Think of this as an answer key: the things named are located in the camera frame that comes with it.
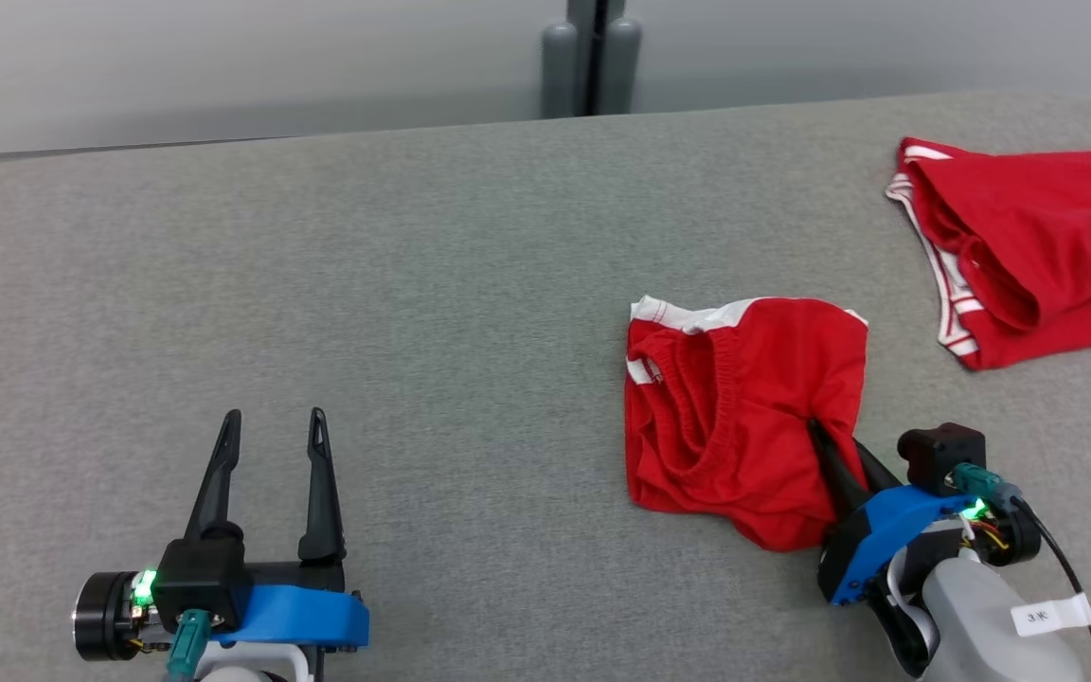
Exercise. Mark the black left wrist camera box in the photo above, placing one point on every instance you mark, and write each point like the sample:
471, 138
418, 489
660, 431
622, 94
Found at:
200, 583

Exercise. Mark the white paper label tag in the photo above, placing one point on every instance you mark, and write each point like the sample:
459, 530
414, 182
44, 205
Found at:
1052, 616

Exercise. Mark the red shorts with white trim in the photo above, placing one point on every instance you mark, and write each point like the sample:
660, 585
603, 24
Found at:
744, 426

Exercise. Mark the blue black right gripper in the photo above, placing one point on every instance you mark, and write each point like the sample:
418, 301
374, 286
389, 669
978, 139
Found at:
877, 540

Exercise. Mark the red lettered basketball jersey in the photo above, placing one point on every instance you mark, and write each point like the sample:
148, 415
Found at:
1047, 237

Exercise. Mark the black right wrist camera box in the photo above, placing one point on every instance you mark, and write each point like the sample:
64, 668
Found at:
938, 455

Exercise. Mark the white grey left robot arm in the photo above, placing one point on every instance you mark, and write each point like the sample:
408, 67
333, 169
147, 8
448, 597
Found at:
252, 668

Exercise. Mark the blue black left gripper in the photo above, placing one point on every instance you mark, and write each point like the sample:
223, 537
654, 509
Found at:
299, 616

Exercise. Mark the grey metal partition post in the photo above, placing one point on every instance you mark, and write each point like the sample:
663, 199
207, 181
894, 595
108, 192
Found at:
593, 66

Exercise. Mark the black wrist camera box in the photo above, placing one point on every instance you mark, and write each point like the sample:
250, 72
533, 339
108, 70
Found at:
200, 583
938, 455

